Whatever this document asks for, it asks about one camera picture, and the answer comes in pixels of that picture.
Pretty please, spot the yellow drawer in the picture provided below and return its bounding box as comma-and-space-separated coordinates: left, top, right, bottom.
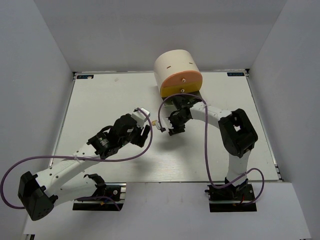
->
160, 82, 202, 98

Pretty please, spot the orange top drawer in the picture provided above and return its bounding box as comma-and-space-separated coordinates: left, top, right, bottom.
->
160, 70, 203, 88

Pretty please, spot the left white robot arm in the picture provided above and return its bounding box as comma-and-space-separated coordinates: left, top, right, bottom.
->
17, 108, 153, 221

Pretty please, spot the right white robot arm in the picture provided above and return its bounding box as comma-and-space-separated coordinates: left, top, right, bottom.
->
161, 94, 258, 200

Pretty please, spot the cream cylindrical drawer organizer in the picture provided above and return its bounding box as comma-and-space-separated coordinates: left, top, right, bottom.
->
153, 49, 200, 89

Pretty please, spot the right blue table label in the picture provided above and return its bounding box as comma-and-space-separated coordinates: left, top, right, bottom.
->
227, 72, 245, 77

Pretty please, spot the blue table label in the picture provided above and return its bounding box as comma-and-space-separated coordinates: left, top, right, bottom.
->
227, 72, 245, 77
76, 74, 94, 80

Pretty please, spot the left blue table label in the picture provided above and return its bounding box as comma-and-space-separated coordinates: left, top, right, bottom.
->
76, 74, 94, 80

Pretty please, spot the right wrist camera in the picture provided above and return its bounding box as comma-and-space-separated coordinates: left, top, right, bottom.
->
155, 117, 173, 133

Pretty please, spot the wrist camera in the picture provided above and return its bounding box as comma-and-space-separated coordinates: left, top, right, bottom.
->
131, 108, 151, 129
155, 117, 173, 133

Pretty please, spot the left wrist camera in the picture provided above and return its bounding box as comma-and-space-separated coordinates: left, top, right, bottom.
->
131, 108, 151, 129

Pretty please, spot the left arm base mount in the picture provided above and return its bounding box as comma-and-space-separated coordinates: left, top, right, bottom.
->
72, 173, 127, 212

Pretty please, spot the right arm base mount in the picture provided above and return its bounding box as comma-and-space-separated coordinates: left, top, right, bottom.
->
204, 184, 257, 213

